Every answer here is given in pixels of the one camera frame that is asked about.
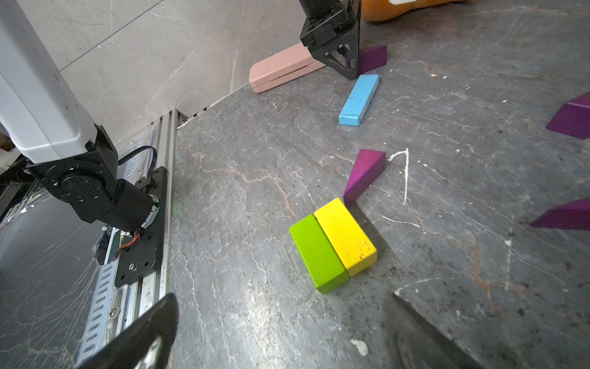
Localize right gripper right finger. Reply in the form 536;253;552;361
383;292;482;368

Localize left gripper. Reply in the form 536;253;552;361
299;0;361;80

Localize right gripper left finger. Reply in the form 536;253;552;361
79;293;179;368

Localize purple wedge block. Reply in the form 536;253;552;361
545;92;590;140
356;45;387;75
343;149;386;208
531;198;590;231

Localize yellow rectangular block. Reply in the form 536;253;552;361
313;198;377;278

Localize green rectangular block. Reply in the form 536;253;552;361
289;215;350;295

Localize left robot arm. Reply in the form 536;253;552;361
1;1;361;233

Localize light blue flat block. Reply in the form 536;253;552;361
338;75;380;126

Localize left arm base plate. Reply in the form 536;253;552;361
95;167;168;288

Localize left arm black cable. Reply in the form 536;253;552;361
117;145;158;185

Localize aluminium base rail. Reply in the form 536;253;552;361
76;109;186;368

